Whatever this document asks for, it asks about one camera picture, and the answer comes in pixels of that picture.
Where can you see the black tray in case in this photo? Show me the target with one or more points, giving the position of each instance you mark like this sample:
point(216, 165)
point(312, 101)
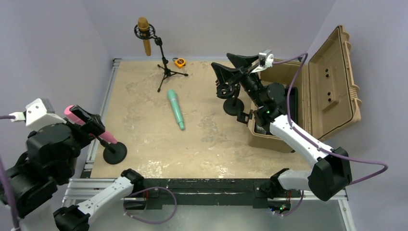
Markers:
point(293, 103)

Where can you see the gold microphone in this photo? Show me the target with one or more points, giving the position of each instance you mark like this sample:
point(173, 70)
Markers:
point(144, 29)

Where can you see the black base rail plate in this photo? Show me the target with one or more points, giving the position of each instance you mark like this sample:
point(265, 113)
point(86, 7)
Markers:
point(256, 193)

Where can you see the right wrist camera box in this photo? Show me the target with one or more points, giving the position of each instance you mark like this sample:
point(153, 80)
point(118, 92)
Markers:
point(265, 61)

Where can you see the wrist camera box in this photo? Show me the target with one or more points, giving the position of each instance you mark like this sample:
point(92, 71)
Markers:
point(40, 113)
point(265, 61)

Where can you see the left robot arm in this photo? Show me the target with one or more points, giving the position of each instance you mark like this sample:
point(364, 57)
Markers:
point(49, 161)

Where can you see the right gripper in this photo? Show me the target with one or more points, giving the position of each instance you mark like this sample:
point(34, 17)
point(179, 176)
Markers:
point(224, 74)

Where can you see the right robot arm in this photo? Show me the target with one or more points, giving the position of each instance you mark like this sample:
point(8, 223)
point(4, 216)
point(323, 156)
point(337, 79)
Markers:
point(330, 168)

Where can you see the black round-base stand with shockmount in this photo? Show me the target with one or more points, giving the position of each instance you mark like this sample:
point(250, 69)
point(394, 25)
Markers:
point(232, 104)

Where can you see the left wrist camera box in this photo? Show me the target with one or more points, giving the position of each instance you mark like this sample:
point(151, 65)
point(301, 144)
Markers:
point(40, 113)

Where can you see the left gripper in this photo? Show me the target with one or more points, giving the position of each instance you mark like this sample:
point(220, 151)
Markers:
point(93, 122)

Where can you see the mint green microphone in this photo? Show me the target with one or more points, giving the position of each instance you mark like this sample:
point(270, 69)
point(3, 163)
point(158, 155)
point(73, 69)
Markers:
point(172, 97)

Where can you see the orange tape measure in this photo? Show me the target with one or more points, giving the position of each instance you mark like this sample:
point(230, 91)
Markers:
point(179, 62)

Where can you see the pink microphone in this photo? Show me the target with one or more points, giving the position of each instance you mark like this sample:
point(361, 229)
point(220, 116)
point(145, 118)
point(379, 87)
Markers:
point(89, 122)

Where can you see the tan plastic case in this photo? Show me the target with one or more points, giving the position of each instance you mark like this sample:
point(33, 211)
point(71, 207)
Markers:
point(327, 94)

